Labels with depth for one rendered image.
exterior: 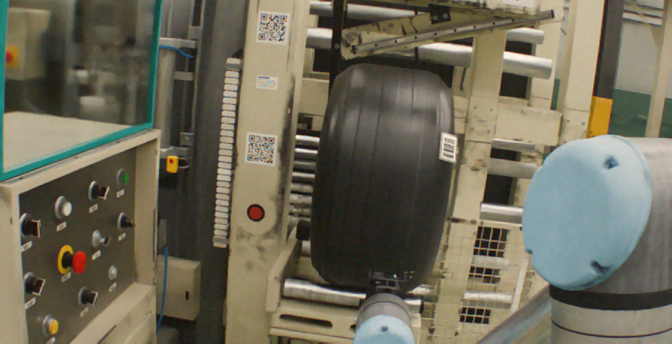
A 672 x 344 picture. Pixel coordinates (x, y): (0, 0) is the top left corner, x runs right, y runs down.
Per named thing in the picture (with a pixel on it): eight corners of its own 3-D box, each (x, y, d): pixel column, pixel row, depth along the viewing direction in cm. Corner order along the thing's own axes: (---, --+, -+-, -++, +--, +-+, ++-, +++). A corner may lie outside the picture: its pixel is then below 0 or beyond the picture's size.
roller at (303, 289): (279, 279, 135) (283, 274, 140) (277, 297, 136) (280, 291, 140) (425, 299, 133) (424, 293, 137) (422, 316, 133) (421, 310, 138)
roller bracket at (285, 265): (264, 312, 133) (267, 275, 131) (292, 255, 172) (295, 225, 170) (277, 315, 133) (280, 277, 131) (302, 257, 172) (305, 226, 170)
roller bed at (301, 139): (260, 223, 183) (268, 131, 177) (269, 210, 197) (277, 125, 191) (321, 232, 181) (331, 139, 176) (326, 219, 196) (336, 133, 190)
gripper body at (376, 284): (407, 273, 107) (410, 291, 95) (400, 315, 108) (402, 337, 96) (367, 268, 108) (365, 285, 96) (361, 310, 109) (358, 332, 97)
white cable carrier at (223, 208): (213, 246, 145) (226, 58, 136) (218, 239, 150) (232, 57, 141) (229, 248, 144) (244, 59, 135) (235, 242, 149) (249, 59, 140)
